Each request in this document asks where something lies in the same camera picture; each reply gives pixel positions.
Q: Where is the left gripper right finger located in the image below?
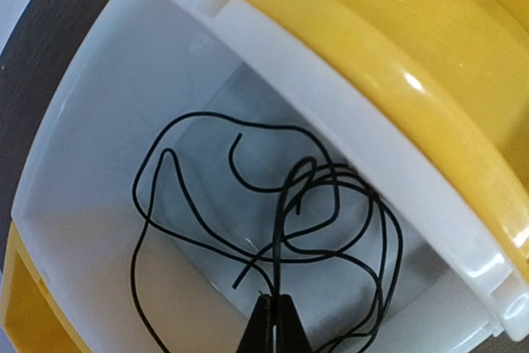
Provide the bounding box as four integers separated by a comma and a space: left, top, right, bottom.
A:
275, 294, 310, 353

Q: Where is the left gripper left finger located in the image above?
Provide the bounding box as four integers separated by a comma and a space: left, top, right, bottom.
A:
236, 294, 274, 353

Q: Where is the white translucent bin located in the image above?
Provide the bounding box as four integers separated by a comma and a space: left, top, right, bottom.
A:
12, 0, 528, 352

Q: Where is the yellow bin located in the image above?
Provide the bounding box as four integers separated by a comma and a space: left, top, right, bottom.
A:
1, 224, 90, 353
222, 0, 529, 321

